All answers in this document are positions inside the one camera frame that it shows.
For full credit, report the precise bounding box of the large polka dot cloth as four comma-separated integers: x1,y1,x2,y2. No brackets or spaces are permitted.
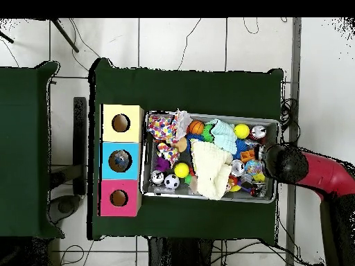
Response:
146,109,193,144

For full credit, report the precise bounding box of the yellow foam ball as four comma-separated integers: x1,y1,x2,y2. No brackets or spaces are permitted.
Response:
233,123,250,140
173,162,191,179

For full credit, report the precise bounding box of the dark green side-table cloth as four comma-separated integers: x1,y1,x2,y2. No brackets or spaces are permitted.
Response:
0,61,65,239

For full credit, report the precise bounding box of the grey floor cable cover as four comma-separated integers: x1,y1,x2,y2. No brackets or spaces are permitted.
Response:
285,17,302,266

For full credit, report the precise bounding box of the black flat panel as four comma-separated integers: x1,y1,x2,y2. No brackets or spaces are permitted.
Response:
72,96,88,196

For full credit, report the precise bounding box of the wooden three-hole box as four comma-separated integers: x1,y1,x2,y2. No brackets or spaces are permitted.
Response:
98,103,145,218

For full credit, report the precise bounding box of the thin black floor cable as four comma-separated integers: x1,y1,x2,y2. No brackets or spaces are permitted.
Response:
177,17,202,71

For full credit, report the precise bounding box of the blue globe ball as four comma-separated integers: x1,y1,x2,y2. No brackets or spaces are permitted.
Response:
244,159,263,176

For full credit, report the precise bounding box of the orange plastic grid tray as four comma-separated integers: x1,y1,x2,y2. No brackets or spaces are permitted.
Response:
239,150,256,163

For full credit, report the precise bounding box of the small polka dot cloth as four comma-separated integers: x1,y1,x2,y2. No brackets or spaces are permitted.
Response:
157,141,180,167

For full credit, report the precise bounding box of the orange toy basketball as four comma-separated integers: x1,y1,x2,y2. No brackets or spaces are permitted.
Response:
187,119,205,135

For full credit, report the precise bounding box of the silver drink can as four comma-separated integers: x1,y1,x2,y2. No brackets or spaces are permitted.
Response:
249,125,268,140
230,159,246,177

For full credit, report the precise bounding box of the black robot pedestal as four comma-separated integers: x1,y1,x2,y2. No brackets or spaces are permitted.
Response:
148,237,214,266

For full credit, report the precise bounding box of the green spiky ball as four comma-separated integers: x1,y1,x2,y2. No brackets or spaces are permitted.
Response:
200,123,215,143

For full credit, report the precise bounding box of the cream waffle cloth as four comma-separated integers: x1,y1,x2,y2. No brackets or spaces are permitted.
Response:
189,138,234,201

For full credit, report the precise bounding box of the small soccer ball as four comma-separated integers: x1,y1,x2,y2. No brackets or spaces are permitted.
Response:
164,173,180,190

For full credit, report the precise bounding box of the dark green tablecloth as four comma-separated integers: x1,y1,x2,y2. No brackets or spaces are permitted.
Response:
87,57,284,240

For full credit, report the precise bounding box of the mint green waffle cloth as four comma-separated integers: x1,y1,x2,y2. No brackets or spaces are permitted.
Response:
206,118,238,154

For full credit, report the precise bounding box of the black tripod leg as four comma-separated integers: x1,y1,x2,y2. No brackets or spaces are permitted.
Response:
50,17,80,53
0,29,15,44

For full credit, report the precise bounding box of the black cable bundle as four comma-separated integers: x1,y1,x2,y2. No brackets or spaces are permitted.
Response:
279,97,302,147

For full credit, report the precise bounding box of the blue spiky ball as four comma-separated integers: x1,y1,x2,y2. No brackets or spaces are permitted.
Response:
234,138,250,159
185,133,203,145

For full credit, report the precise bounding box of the shallow silver mesh bin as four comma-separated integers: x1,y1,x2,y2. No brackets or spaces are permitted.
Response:
139,110,280,204

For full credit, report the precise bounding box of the clear plastic packet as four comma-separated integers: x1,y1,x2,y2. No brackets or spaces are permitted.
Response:
114,150,131,170

